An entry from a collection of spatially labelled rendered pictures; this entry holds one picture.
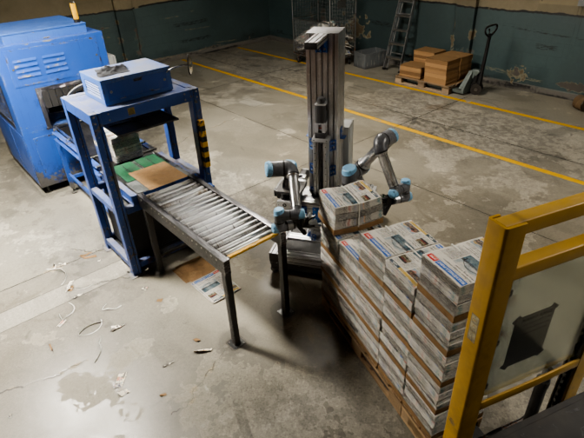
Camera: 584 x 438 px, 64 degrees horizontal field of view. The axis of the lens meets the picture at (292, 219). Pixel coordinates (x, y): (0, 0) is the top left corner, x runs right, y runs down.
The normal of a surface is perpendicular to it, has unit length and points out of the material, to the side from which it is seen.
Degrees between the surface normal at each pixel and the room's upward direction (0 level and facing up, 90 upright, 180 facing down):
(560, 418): 0
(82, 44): 90
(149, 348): 0
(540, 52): 90
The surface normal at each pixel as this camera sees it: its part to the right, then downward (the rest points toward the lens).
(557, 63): -0.76, 0.37
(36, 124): 0.66, 0.37
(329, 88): -0.29, 0.51
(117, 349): -0.04, -0.85
